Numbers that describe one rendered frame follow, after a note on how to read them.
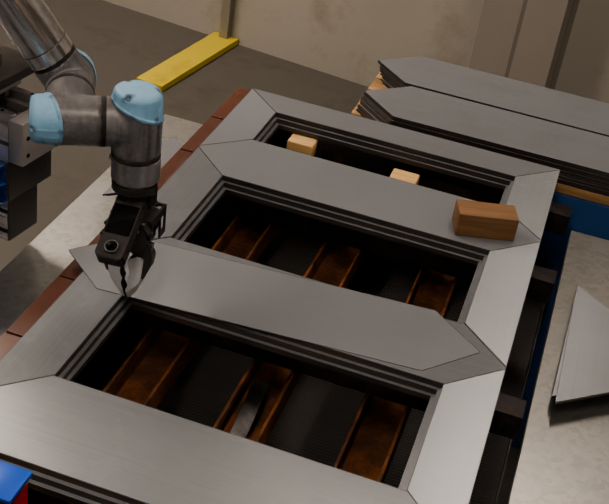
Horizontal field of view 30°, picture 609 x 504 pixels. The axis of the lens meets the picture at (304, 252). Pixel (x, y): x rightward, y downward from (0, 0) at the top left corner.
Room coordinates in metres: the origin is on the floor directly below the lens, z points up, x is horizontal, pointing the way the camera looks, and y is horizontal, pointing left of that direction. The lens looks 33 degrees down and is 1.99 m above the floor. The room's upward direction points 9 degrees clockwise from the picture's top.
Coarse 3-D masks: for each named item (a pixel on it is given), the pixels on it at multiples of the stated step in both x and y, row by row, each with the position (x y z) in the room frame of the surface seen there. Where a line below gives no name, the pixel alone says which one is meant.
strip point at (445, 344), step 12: (432, 324) 1.60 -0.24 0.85; (444, 324) 1.60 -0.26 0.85; (432, 336) 1.56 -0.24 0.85; (444, 336) 1.57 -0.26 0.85; (456, 336) 1.58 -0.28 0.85; (432, 348) 1.53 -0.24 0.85; (444, 348) 1.54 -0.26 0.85; (456, 348) 1.54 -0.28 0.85; (468, 348) 1.55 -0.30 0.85; (432, 360) 1.50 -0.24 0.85; (444, 360) 1.50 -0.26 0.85
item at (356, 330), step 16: (352, 304) 1.62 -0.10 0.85; (368, 304) 1.63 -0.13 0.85; (384, 304) 1.64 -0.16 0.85; (336, 320) 1.56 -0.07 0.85; (352, 320) 1.57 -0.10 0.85; (368, 320) 1.58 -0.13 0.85; (336, 336) 1.52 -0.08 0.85; (352, 336) 1.53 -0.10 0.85; (368, 336) 1.53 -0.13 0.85; (352, 352) 1.48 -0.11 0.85; (368, 352) 1.49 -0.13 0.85
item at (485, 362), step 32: (288, 128) 2.30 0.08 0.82; (320, 128) 2.30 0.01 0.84; (416, 160) 2.24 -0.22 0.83; (448, 160) 2.24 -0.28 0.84; (224, 192) 1.98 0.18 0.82; (256, 192) 1.98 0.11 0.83; (192, 224) 1.83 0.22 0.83; (352, 224) 1.93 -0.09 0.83; (384, 224) 1.92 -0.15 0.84; (224, 256) 1.71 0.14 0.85; (448, 256) 1.88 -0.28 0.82; (480, 256) 1.87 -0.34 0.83; (192, 320) 1.53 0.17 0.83; (448, 320) 1.62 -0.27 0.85; (96, 352) 1.42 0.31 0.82; (288, 352) 1.49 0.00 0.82; (320, 352) 1.48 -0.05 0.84; (480, 352) 1.54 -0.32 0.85; (384, 384) 1.45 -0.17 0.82; (416, 384) 1.44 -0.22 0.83; (416, 448) 1.30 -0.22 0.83; (32, 480) 1.11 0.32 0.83; (64, 480) 1.11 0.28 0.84
